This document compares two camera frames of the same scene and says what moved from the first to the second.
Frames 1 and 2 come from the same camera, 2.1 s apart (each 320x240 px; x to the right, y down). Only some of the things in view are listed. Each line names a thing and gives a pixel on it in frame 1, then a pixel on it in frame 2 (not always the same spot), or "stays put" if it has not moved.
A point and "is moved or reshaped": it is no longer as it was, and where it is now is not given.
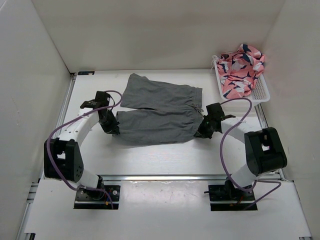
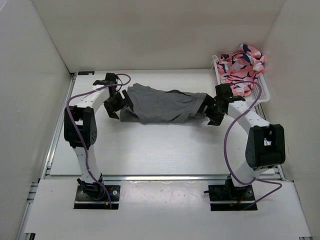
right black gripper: [201, 132] -> [215, 120]
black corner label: [86, 73] stays put
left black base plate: [89, 198] stays put
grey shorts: [158, 112] is moved or reshaped
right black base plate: [227, 192] stays put
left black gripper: [113, 128] -> [124, 103]
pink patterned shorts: [237, 70] stays put
